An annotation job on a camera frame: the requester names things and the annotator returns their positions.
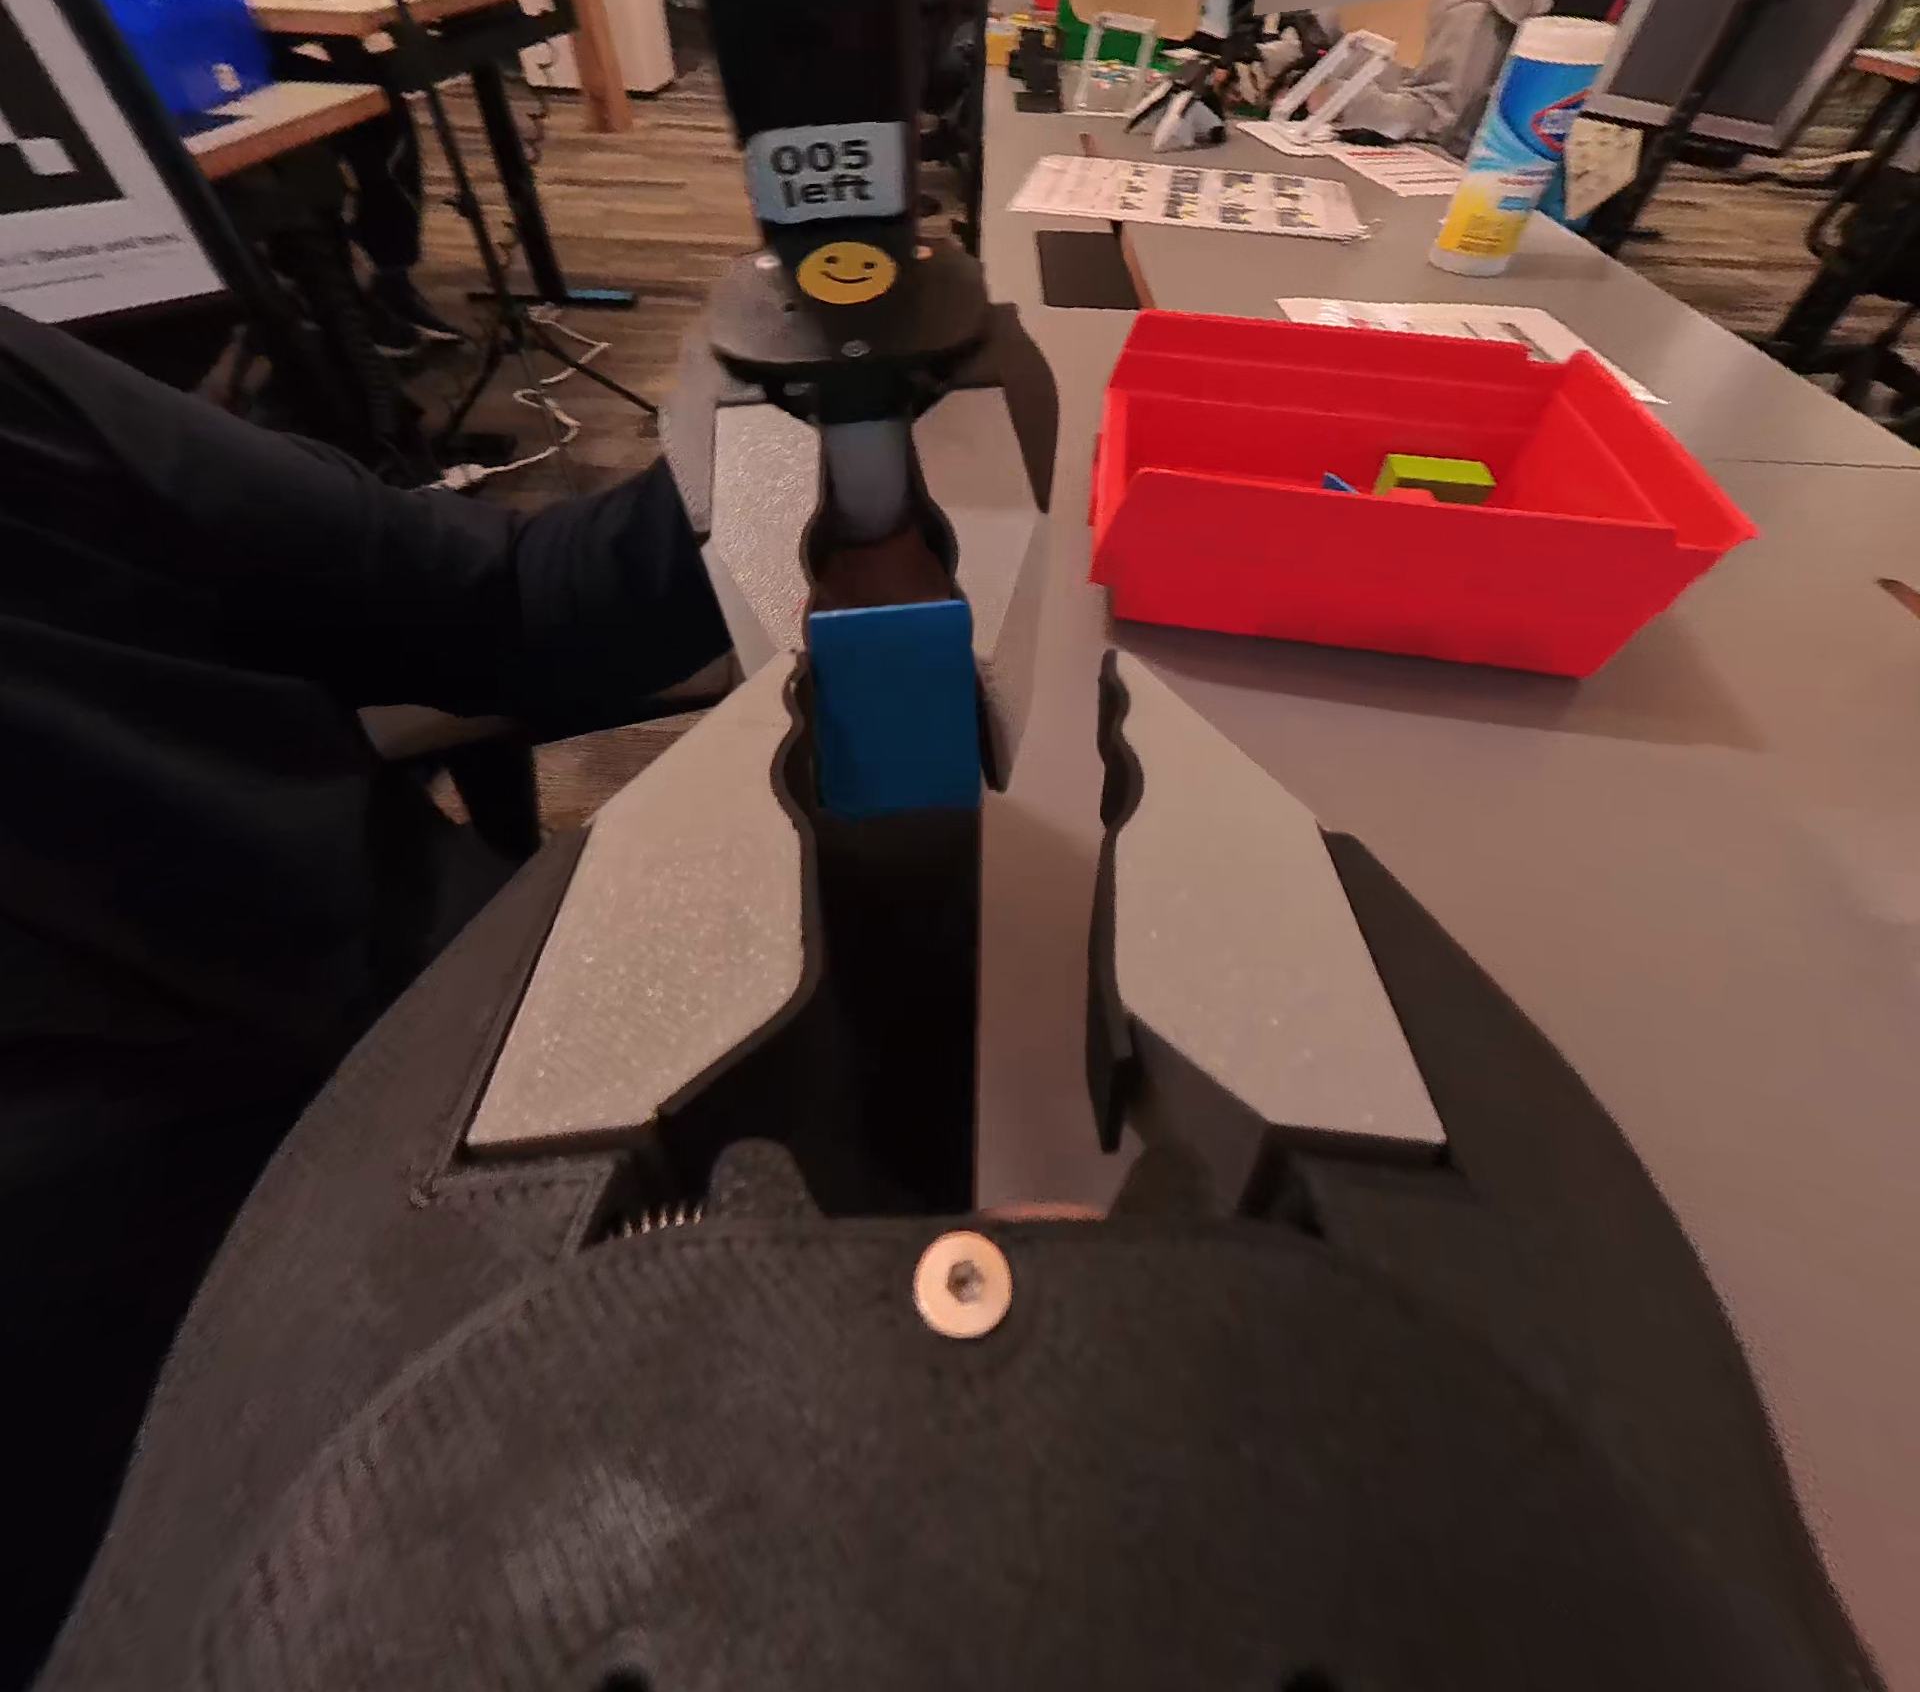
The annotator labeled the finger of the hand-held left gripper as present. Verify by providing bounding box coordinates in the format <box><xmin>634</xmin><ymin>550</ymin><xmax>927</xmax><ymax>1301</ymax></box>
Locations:
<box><xmin>702</xmin><ymin>402</ymin><xmax>823</xmax><ymax>691</ymax></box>
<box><xmin>906</xmin><ymin>377</ymin><xmax>1056</xmax><ymax>797</ymax></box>

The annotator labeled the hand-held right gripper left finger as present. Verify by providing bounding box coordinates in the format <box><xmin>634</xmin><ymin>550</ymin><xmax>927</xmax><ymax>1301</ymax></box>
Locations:
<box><xmin>461</xmin><ymin>652</ymin><xmax>827</xmax><ymax>1157</ymax></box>

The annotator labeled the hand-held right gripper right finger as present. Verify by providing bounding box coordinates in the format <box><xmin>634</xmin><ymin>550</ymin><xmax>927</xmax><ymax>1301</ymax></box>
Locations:
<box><xmin>1081</xmin><ymin>647</ymin><xmax>1452</xmax><ymax>1162</ymax></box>

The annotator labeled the red plastic bin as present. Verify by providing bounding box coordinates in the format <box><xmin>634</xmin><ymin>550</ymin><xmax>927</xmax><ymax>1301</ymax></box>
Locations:
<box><xmin>1085</xmin><ymin>307</ymin><xmax>1760</xmax><ymax>681</ymax></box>

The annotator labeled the white low cabinet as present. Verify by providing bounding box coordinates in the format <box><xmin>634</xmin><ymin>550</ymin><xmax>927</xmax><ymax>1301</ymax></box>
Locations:
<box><xmin>515</xmin><ymin>0</ymin><xmax>678</xmax><ymax>96</ymax></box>

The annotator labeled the green toy brick plate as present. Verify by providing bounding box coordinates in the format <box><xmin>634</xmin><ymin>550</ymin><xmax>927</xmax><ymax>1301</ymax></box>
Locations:
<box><xmin>1049</xmin><ymin>0</ymin><xmax>1224</xmax><ymax>66</ymax></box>

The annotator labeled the black flat pad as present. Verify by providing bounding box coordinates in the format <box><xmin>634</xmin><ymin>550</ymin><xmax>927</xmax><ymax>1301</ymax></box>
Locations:
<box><xmin>1033</xmin><ymin>225</ymin><xmax>1149</xmax><ymax>311</ymax></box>

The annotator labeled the panel light on tripod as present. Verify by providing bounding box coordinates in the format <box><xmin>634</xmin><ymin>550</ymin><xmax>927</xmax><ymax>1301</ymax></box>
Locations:
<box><xmin>305</xmin><ymin>0</ymin><xmax>661</xmax><ymax>449</ymax></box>

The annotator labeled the small black and white tool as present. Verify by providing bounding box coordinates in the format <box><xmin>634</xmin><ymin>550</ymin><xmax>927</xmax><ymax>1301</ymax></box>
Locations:
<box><xmin>1124</xmin><ymin>64</ymin><xmax>1231</xmax><ymax>152</ymax></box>

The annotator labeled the paper sheet with picture grid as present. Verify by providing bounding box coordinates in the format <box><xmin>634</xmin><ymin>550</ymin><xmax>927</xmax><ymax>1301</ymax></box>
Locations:
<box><xmin>1008</xmin><ymin>149</ymin><xmax>1370</xmax><ymax>246</ymax></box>

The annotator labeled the paper sheet with red print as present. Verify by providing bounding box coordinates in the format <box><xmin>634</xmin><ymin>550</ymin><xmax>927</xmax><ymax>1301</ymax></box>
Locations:
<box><xmin>1273</xmin><ymin>294</ymin><xmax>1669</xmax><ymax>407</ymax></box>

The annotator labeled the white angled display stand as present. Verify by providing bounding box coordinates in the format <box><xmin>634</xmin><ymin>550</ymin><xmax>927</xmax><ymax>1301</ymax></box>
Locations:
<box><xmin>1273</xmin><ymin>29</ymin><xmax>1403</xmax><ymax>149</ymax></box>

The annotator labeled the blue plastic bin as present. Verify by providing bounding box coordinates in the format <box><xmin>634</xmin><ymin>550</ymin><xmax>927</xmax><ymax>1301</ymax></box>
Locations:
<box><xmin>51</xmin><ymin>0</ymin><xmax>276</xmax><ymax>121</ymax></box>

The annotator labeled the disinfectant wipes canister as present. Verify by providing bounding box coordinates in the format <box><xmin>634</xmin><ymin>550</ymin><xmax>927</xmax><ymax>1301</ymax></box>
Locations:
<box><xmin>1428</xmin><ymin>16</ymin><xmax>1621</xmax><ymax>279</ymax></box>

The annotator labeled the black and white marker board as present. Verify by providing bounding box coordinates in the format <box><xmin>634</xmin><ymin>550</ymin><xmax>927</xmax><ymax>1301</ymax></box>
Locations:
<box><xmin>0</xmin><ymin>0</ymin><xmax>279</xmax><ymax>330</ymax></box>

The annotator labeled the white power strip cable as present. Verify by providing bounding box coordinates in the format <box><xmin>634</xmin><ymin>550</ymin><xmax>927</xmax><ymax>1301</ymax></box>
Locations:
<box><xmin>419</xmin><ymin>377</ymin><xmax>661</xmax><ymax>493</ymax></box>

